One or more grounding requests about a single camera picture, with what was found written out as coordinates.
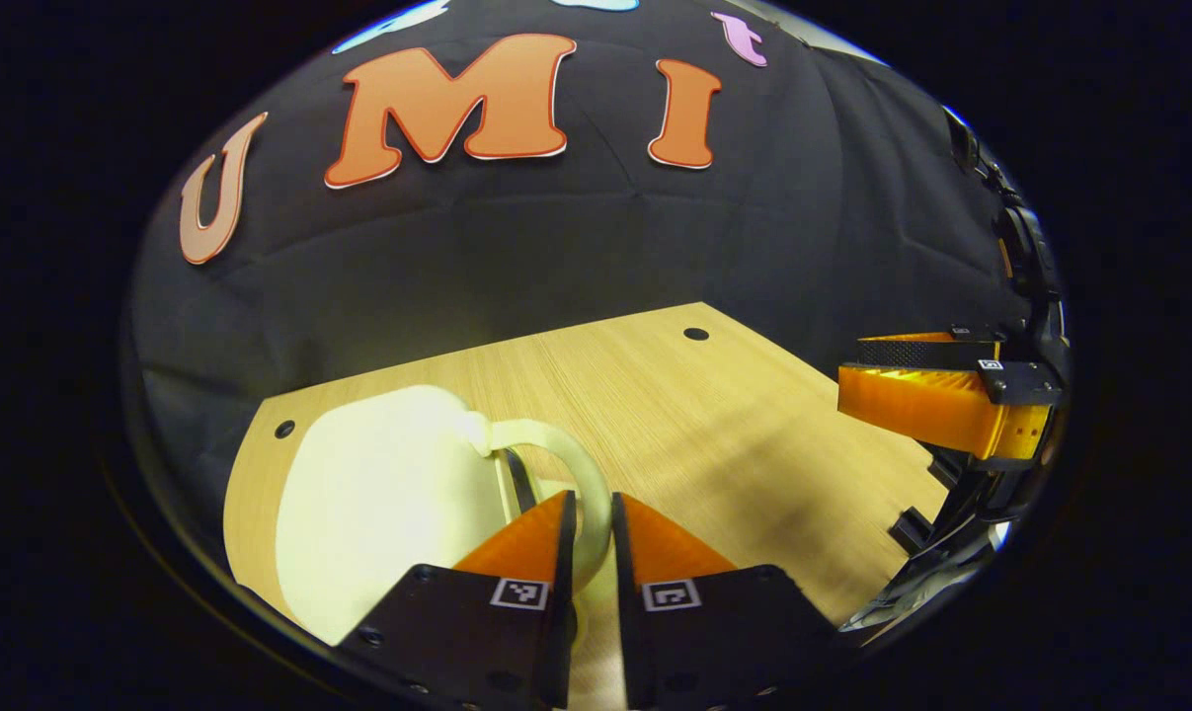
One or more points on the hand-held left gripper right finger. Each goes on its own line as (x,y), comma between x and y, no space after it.
(623,612)

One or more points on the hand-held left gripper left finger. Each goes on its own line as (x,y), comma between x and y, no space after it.
(564,612)

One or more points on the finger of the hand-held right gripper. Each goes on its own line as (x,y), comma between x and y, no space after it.
(931,405)
(926,352)

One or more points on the pale yellow suitcase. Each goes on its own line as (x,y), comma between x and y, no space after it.
(378,504)

